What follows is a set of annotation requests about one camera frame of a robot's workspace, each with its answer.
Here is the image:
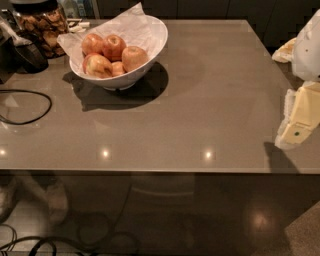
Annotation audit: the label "black round appliance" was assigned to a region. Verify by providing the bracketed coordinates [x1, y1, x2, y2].
[0, 16, 50, 74]

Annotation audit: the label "small red apple front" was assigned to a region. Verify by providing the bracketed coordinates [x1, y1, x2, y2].
[112, 61, 126, 77]

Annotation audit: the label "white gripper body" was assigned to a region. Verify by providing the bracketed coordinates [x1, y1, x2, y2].
[291, 9, 320, 81]

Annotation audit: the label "white paper liner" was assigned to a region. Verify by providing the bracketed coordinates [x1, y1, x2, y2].
[57, 3, 151, 73]

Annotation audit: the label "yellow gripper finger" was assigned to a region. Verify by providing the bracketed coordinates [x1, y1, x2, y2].
[275, 81, 320, 150]
[272, 38, 296, 63]

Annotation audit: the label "white items behind bowl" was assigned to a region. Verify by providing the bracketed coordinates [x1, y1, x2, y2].
[67, 19, 90, 33]

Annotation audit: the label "white ceramic bowl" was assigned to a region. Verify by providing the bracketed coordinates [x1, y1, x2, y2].
[69, 15, 168, 90]

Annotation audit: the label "black cable on table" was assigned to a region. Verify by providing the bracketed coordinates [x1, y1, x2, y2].
[0, 88, 53, 126]

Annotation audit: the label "glass jar of cookies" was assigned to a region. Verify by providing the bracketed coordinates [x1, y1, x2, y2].
[9, 0, 69, 58]

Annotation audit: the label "black cables on floor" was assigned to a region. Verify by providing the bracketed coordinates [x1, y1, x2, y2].
[0, 186, 141, 256]

